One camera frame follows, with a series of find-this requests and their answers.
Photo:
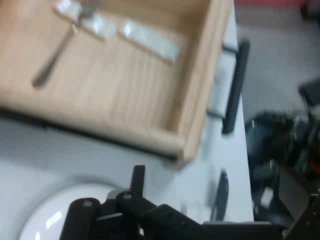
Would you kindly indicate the white plate with black rim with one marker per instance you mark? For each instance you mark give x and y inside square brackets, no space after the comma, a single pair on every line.
[47,207]

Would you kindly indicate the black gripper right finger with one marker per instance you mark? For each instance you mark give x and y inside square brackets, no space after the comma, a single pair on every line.
[150,220]

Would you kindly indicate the light wooden drawer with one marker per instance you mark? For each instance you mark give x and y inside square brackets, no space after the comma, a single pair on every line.
[125,95]

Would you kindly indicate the black equipment on floor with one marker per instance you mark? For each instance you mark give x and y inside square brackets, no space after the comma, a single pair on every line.
[280,140]

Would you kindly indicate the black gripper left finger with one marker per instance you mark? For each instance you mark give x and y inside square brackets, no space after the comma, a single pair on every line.
[82,217]

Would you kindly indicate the silver fork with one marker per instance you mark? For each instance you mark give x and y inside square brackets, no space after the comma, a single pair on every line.
[56,57]

